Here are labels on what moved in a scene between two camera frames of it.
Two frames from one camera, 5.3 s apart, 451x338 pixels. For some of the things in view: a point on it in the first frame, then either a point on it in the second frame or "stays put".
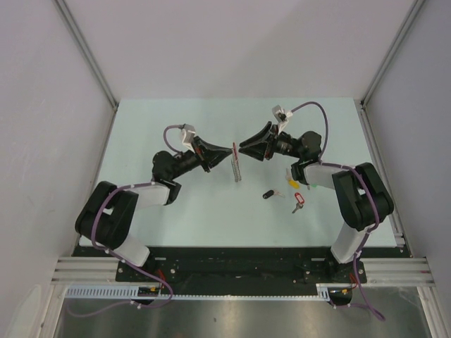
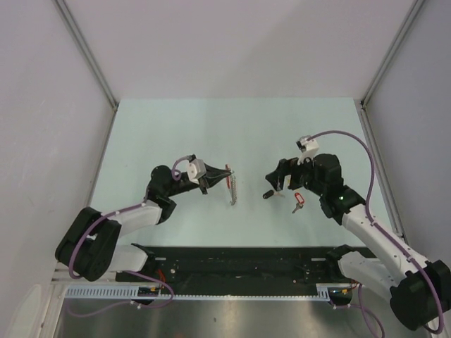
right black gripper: (256, 146) -> (287, 167)
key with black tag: (270, 193) stays put
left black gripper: (208, 154) -> (213, 175)
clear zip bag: (235, 163) -> (231, 183)
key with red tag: (300, 200) stays put
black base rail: (242, 271) stays put
